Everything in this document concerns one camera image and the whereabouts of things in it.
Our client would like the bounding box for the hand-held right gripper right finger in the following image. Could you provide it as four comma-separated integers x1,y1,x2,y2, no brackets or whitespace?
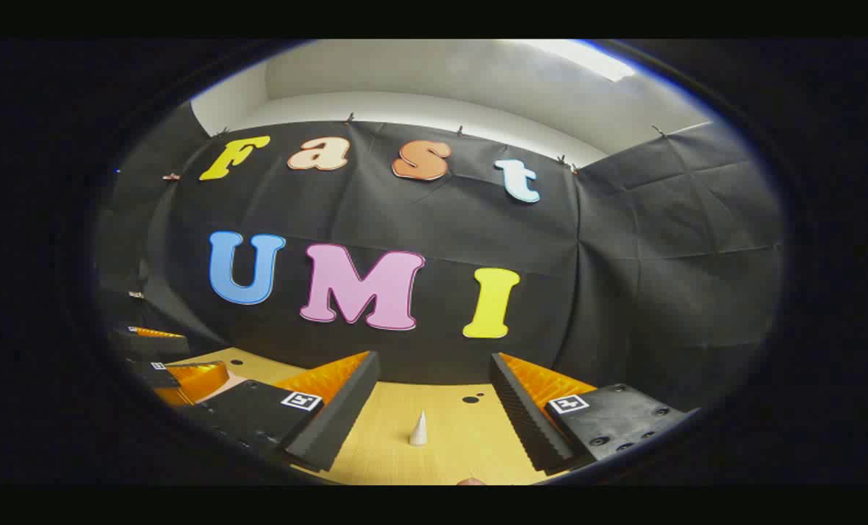
489,352,701,475

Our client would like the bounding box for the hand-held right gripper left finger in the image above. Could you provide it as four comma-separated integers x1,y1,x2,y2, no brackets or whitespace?
177,351,380,473

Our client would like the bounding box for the ceiling light panel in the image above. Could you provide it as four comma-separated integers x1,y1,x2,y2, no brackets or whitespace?
532,40,640,82

